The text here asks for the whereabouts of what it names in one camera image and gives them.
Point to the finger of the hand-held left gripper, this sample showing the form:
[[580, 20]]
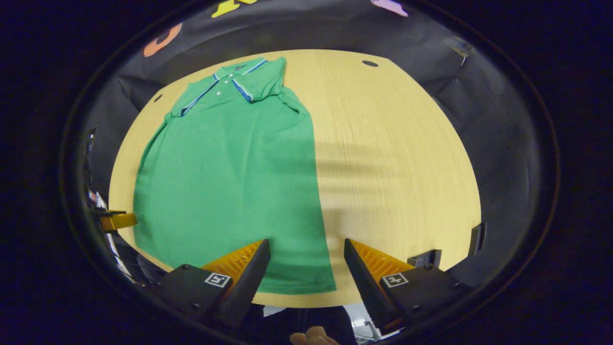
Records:
[[119, 221]]

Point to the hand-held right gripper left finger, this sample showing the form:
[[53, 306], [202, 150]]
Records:
[[249, 287]]

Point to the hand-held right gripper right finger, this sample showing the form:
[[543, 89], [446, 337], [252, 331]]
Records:
[[366, 287]]

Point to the black backdrop cloth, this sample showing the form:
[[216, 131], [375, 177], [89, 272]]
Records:
[[335, 28]]

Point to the green T-shirt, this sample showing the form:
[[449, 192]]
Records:
[[230, 191]]

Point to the black table edge clamp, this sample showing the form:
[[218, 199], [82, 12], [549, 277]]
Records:
[[477, 238], [424, 258]]

